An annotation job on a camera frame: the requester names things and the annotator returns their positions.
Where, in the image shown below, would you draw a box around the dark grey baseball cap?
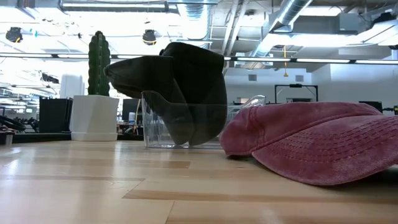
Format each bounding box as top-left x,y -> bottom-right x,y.
159,42 -> 228,147
104,55 -> 195,146

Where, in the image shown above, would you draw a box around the maroon baseball cap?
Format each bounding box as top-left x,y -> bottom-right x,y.
219,101 -> 398,187

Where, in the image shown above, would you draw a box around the clear plastic bin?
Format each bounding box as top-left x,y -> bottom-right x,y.
141,90 -> 267,150

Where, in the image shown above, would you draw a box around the black computer monitor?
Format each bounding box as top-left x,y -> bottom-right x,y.
122,98 -> 142,123

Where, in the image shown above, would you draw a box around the black ceiling spotlight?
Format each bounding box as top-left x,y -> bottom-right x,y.
142,29 -> 157,46
5,26 -> 24,44

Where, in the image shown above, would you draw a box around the white hexagonal plant pot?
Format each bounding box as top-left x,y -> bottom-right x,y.
70,95 -> 121,142

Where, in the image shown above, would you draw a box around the green cactus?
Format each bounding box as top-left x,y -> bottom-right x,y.
87,30 -> 111,96

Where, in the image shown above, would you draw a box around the white cylindrical bin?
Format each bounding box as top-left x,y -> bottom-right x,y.
59,73 -> 85,100

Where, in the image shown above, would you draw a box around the black storage crates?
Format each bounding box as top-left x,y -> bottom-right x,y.
39,97 -> 74,134

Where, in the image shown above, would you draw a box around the yellow hanging cord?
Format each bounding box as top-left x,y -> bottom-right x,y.
282,45 -> 289,78

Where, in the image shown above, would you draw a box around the black test rig frame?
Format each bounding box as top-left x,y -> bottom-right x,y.
274,83 -> 319,104

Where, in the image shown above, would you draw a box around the silver ventilation duct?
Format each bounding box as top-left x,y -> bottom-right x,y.
248,0 -> 313,58

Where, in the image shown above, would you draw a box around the black aluminium table frame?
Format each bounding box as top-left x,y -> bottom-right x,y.
12,132 -> 144,144

